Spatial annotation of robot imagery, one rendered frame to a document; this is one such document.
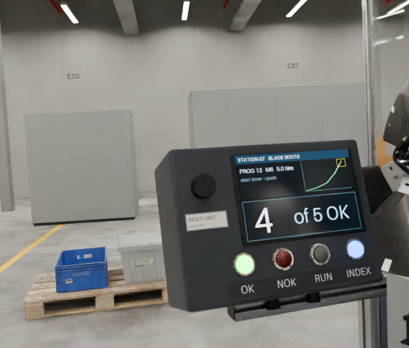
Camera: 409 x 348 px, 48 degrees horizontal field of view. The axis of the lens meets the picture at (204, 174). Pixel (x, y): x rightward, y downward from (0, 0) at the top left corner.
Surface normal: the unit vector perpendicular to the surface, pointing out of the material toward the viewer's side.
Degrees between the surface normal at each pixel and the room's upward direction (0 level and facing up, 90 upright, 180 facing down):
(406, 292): 90
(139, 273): 95
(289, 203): 75
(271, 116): 90
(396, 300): 90
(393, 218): 52
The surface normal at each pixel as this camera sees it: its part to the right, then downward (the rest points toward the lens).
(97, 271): 0.21, 0.05
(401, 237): -0.30, -0.59
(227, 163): 0.27, -0.22
